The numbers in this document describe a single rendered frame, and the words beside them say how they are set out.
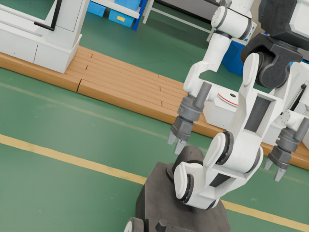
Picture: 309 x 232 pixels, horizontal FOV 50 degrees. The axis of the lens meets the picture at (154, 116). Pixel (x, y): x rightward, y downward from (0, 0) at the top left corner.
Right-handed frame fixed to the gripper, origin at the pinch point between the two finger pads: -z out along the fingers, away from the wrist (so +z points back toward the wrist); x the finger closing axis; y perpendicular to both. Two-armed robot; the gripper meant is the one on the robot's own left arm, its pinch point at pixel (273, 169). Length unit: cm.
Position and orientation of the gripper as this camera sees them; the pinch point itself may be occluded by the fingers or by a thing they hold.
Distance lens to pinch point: 156.6
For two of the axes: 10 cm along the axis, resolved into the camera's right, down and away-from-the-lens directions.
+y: 9.3, 3.1, 1.9
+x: 1.0, 3.0, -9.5
